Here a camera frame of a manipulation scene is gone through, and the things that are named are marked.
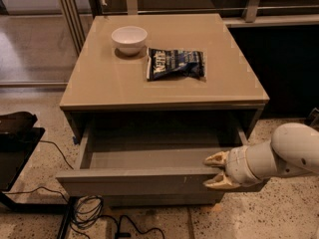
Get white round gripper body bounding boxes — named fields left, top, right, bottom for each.
left=225, top=144, right=265, bottom=187

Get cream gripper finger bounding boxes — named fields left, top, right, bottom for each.
left=203, top=171, right=240, bottom=190
left=203, top=151, right=229, bottom=166

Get grey top drawer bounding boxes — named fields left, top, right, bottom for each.
left=57, top=116, right=247, bottom=197

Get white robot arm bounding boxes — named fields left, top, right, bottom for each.
left=203, top=122, right=319, bottom=189

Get grey three-drawer cabinet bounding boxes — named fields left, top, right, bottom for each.
left=59, top=13, right=270, bottom=208

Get dark blue chip bag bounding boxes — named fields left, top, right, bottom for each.
left=147, top=48, right=205, bottom=81

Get white ceramic bowl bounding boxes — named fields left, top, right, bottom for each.
left=111, top=26, right=148, bottom=56

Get black stand with tray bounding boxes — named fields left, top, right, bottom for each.
left=0, top=112, right=71, bottom=239

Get coiled black cables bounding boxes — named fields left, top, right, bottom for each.
left=4, top=139, right=165, bottom=239

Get metal railing frame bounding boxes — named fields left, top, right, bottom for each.
left=58, top=0, right=319, bottom=52

